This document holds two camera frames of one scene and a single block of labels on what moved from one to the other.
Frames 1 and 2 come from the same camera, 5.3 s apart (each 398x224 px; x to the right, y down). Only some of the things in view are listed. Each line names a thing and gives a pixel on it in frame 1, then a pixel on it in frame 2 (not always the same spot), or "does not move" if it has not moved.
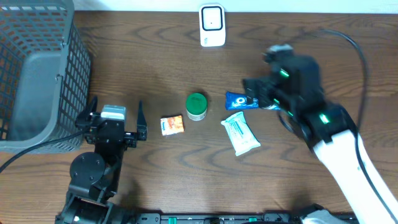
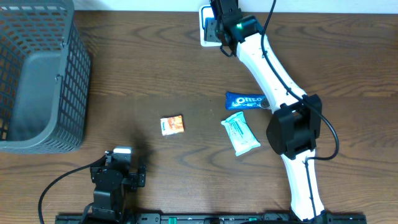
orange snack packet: [171, 125] does not move
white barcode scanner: [212, 25] does not move
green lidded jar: [196, 106] to [211, 30]
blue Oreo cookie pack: [238, 101] does not move
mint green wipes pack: [239, 134] does not move
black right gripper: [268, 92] to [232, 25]
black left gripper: [127, 141] to [138, 179]
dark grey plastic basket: [45, 76] does not move
